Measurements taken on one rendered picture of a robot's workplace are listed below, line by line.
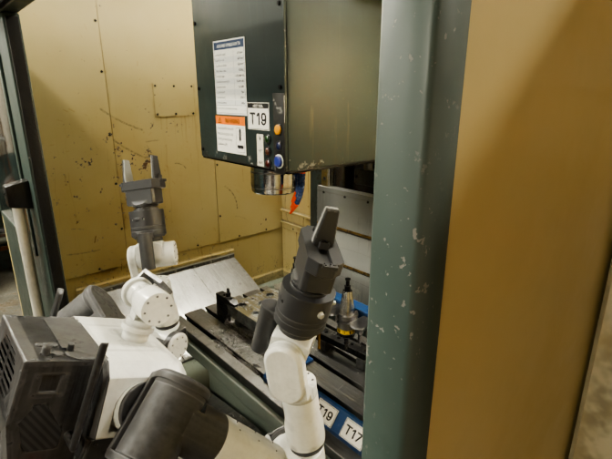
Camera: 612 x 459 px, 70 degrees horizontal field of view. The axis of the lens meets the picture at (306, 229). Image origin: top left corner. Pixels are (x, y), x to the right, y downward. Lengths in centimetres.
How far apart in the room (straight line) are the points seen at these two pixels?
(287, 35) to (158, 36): 136
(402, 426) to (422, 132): 21
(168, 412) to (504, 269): 53
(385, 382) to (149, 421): 47
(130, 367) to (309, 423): 32
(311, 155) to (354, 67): 27
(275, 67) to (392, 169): 88
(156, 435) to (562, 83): 67
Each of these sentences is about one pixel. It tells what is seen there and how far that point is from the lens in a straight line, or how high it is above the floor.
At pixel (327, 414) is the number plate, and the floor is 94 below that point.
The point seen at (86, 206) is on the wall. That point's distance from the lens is 231.
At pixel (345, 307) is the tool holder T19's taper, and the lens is 121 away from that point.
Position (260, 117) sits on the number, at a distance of 119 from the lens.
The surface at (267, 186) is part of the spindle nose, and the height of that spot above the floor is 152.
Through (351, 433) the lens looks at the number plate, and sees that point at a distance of 130.
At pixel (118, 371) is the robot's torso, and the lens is 83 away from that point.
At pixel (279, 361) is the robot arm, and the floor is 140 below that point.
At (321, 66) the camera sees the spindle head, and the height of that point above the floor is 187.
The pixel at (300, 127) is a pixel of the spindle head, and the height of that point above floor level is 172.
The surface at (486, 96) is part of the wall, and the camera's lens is 33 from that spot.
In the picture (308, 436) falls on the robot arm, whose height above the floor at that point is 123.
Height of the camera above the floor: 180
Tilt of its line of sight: 17 degrees down
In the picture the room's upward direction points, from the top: straight up
